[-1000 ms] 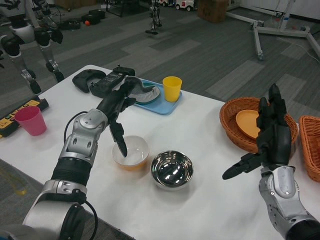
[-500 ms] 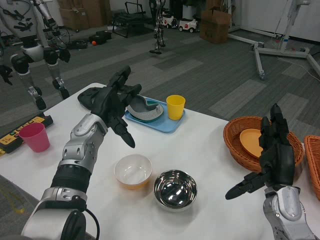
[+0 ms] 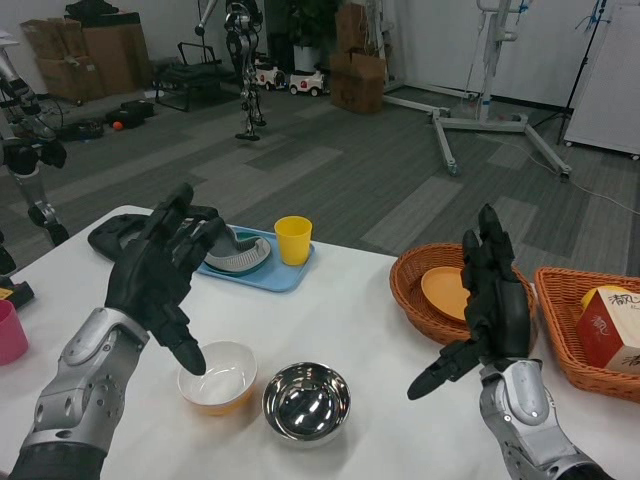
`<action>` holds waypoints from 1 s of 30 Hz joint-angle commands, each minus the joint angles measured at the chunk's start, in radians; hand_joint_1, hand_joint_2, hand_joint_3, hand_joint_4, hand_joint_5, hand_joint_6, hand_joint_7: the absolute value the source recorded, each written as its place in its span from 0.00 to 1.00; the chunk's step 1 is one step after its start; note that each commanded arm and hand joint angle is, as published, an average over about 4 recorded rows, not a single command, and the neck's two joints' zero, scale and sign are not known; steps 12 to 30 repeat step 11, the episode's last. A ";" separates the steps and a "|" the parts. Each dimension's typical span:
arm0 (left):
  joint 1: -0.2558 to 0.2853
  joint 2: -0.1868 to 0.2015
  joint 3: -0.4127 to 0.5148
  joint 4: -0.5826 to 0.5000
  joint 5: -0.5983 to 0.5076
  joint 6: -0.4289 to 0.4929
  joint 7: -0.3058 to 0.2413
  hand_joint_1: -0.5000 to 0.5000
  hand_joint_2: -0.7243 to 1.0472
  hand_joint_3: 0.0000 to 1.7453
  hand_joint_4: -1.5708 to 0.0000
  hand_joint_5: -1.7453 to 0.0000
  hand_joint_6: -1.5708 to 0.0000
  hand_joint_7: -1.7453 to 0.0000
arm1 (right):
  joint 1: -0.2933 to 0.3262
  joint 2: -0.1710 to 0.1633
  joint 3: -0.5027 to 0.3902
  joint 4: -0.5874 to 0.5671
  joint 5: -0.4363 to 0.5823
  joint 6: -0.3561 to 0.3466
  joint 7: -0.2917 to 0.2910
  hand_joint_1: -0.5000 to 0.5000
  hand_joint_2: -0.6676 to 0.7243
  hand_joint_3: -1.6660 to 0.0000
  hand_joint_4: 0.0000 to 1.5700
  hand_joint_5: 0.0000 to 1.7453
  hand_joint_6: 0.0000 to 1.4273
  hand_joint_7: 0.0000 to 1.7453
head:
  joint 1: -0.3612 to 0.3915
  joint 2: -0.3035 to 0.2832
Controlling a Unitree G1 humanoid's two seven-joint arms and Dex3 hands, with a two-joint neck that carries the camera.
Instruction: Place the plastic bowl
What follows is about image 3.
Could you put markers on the red and white carton box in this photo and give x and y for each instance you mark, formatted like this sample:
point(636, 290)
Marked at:
point(605, 335)

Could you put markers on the silver black humanoid robot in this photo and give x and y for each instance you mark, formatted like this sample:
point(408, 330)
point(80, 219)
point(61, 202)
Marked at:
point(27, 160)

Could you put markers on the hanging silver humanoid robot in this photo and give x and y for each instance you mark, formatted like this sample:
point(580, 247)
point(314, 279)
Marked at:
point(245, 60)

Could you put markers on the black equipment case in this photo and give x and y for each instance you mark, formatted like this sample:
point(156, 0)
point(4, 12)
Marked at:
point(132, 112)

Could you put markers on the light blue plastic tray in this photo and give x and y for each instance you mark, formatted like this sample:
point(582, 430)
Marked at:
point(275, 277)

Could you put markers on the shiny steel bowl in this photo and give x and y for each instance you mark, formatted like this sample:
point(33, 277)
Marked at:
point(306, 405)

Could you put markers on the green potted plant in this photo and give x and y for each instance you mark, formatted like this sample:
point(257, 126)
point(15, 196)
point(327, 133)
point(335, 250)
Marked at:
point(315, 22)

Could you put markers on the tall brown cardboard box pile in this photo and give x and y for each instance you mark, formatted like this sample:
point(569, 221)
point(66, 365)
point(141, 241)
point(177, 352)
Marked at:
point(357, 80)

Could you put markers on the black game controller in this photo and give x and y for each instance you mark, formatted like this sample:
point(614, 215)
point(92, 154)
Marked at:
point(112, 235)

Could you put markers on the round orange wicker basket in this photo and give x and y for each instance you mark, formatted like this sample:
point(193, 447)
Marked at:
point(410, 295)

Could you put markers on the black flat floor case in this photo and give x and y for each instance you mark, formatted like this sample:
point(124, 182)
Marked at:
point(82, 130)

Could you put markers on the square orange wicker basket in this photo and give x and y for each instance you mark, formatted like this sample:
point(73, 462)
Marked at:
point(560, 320)

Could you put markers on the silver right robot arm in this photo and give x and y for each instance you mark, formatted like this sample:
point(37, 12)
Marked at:
point(525, 415)

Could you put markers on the yellow round object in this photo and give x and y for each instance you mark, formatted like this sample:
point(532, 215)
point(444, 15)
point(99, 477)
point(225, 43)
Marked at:
point(589, 297)

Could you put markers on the black bag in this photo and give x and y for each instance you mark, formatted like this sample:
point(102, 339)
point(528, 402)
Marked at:
point(92, 7)

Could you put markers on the pink plastic cup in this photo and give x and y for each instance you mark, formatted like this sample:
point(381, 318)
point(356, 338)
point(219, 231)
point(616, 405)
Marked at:
point(10, 335)

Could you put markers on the orange plastic plate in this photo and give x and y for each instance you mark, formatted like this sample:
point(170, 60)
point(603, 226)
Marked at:
point(442, 292)

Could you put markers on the white toy car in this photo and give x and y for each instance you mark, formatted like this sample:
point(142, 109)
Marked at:
point(270, 76)
point(307, 84)

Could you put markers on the black tripod stand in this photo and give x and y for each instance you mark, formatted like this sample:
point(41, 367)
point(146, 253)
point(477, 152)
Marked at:
point(580, 65)

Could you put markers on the small orange ball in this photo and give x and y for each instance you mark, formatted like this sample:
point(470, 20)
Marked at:
point(117, 126)

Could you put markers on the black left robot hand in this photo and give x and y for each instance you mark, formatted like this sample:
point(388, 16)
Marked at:
point(150, 270)

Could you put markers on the white wheeled gantry stand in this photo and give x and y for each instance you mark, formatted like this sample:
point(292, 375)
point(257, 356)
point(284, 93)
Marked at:
point(480, 122)

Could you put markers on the grey ribbed silicone bowl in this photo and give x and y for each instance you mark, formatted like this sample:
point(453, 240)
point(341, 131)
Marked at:
point(240, 257)

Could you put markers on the white and orange plastic bowl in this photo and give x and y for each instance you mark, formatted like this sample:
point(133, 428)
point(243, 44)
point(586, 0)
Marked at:
point(225, 380)

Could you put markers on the teal plastic plate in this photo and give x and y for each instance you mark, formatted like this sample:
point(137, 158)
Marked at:
point(250, 235)

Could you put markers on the black metal bench frame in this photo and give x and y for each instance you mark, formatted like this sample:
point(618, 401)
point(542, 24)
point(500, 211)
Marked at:
point(192, 77)

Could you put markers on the small black box yellow label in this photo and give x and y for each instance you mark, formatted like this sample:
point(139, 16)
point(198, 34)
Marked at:
point(17, 295)

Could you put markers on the white plant pot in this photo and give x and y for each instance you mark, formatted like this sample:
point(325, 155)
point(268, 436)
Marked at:
point(306, 59)

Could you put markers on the yellow plastic cup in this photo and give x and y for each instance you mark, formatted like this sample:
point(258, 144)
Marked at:
point(294, 245)

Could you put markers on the stack of brown cardboard boxes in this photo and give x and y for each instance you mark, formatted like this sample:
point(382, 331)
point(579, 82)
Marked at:
point(100, 60)

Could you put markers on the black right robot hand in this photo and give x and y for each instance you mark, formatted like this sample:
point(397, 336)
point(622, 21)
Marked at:
point(500, 315)

